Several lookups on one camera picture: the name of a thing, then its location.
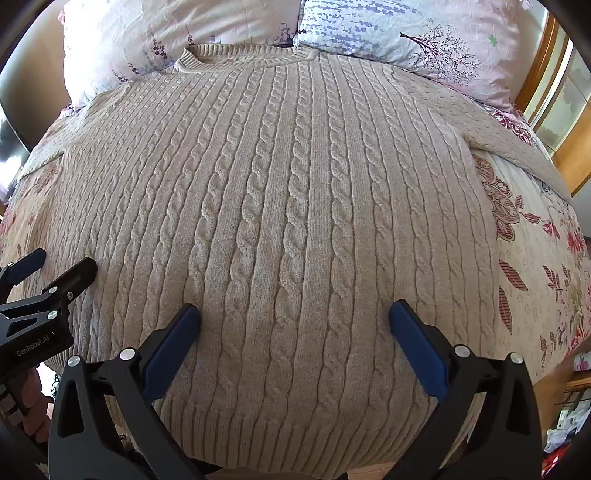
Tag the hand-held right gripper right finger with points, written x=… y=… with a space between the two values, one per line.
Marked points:
x=415 y=350

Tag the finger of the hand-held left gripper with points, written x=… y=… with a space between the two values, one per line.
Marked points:
x=27 y=268
x=74 y=281

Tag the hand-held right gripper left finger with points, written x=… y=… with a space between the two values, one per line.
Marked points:
x=171 y=355

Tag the person's left hand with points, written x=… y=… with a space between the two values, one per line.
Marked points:
x=35 y=392

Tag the cream floral bedsheet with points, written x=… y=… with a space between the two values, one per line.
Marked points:
x=531 y=258

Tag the pile of colourful clutter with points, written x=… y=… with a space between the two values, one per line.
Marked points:
x=565 y=429

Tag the pink lavender print pillow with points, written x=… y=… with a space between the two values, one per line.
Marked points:
x=138 y=37

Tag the wooden framed glass panel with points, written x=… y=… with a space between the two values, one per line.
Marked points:
x=538 y=64

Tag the pink tree print pillow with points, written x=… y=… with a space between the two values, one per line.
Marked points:
x=392 y=32

